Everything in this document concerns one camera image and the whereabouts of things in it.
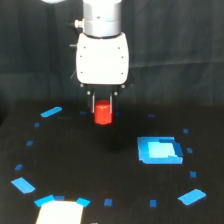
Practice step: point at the black backdrop curtain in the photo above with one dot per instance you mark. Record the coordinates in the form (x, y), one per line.
(176, 51)

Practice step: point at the blue tape square target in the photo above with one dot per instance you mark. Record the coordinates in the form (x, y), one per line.
(159, 150)

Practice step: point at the blue tape piece by paper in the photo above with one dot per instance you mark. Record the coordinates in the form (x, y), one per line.
(83, 202)

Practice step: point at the blue tape strip top left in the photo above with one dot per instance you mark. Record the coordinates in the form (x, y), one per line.
(51, 112)

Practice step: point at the red hexagonal block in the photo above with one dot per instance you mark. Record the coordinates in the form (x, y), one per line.
(102, 112)

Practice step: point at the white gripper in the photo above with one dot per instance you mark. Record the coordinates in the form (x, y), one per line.
(103, 62)

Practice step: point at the white paper sheet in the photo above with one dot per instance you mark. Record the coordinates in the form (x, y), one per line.
(60, 212)

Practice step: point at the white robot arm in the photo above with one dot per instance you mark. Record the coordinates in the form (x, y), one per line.
(101, 19)

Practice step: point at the blue tape strip bottom left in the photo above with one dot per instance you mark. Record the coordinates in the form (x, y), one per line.
(44, 200)

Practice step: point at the blue tape strip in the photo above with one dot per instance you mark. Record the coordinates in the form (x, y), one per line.
(192, 197)
(51, 112)
(24, 186)
(44, 200)

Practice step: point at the blue tape strip bottom right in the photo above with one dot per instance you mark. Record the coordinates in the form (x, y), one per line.
(192, 197)

